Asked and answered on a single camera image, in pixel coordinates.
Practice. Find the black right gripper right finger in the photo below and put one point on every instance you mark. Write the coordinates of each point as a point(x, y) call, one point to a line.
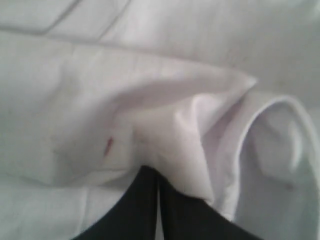
point(188, 218)

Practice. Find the white t-shirt red lettering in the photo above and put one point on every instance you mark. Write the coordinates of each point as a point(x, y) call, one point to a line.
point(219, 97)

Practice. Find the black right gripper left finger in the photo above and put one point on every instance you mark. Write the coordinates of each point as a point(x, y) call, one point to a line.
point(134, 216)

